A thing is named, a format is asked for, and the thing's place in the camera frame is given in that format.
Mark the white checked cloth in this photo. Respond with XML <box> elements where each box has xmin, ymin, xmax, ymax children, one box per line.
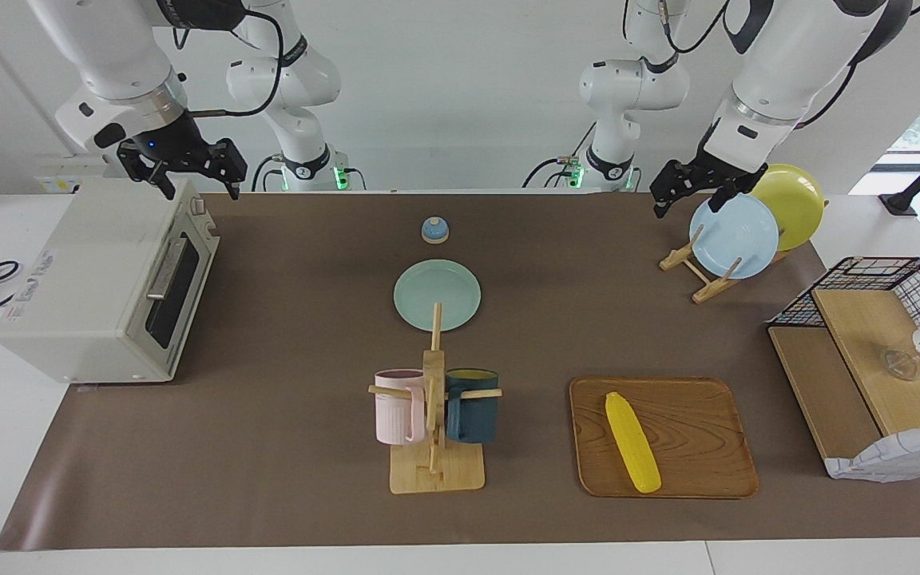
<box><xmin>823</xmin><ymin>422</ymin><xmax>920</xmax><ymax>482</ymax></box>

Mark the wooden plate rack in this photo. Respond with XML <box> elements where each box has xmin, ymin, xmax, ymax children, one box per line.
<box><xmin>660</xmin><ymin>224</ymin><xmax>792</xmax><ymax>304</ymax></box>

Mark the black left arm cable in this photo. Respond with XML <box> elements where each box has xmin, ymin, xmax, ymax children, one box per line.
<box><xmin>622</xmin><ymin>0</ymin><xmax>920</xmax><ymax>129</ymax></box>

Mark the dark blue mug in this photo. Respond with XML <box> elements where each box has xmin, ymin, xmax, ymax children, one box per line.
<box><xmin>444</xmin><ymin>367</ymin><xmax>500</xmax><ymax>445</ymax></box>

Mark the black left base cable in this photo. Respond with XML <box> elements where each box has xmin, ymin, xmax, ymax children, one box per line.
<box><xmin>522</xmin><ymin>120</ymin><xmax>598</xmax><ymax>190</ymax></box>

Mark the mint green plate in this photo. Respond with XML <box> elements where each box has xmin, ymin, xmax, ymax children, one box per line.
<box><xmin>393</xmin><ymin>260</ymin><xmax>482</xmax><ymax>332</ymax></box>

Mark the small clear glass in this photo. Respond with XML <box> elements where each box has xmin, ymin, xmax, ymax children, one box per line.
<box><xmin>879</xmin><ymin>345</ymin><xmax>920</xmax><ymax>382</ymax></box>

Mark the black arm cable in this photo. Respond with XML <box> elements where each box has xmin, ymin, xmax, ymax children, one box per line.
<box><xmin>172</xmin><ymin>6</ymin><xmax>285</xmax><ymax>119</ymax></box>
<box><xmin>622</xmin><ymin>0</ymin><xmax>920</xmax><ymax>129</ymax></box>

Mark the brown table mat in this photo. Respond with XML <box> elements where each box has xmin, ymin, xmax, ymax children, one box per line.
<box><xmin>0</xmin><ymin>192</ymin><xmax>920</xmax><ymax>552</ymax></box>

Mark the brown wooden tray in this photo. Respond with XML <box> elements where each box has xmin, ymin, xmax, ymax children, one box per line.
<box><xmin>569</xmin><ymin>375</ymin><xmax>759</xmax><ymax>500</ymax></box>

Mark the pink mug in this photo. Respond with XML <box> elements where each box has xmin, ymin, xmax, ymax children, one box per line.
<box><xmin>374</xmin><ymin>369</ymin><xmax>427</xmax><ymax>446</ymax></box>

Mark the yellow plate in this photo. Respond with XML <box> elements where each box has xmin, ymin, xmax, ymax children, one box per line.
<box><xmin>749</xmin><ymin>164</ymin><xmax>826</xmax><ymax>252</ymax></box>

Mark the beige toaster oven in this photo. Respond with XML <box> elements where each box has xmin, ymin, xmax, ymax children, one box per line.
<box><xmin>0</xmin><ymin>177</ymin><xmax>221</xmax><ymax>385</ymax></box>

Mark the light blue plate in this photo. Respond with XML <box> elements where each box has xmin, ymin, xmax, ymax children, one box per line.
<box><xmin>688</xmin><ymin>193</ymin><xmax>780</xmax><ymax>280</ymax></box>

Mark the wooden mug rack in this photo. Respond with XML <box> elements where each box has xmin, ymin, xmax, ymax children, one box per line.
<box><xmin>368</xmin><ymin>302</ymin><xmax>503</xmax><ymax>494</ymax></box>

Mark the light wooden shelf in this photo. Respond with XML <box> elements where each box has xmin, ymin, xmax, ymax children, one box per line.
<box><xmin>769</xmin><ymin>287</ymin><xmax>920</xmax><ymax>464</ymax></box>

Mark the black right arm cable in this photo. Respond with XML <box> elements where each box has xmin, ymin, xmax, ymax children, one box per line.
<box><xmin>172</xmin><ymin>6</ymin><xmax>285</xmax><ymax>119</ymax></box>

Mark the white power strip box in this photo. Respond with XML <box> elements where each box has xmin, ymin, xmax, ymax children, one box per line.
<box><xmin>33</xmin><ymin>154</ymin><xmax>121</xmax><ymax>195</ymax></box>

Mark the yellow corn cob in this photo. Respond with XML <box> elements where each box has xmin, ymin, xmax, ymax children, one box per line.
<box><xmin>605</xmin><ymin>391</ymin><xmax>662</xmax><ymax>494</ymax></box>

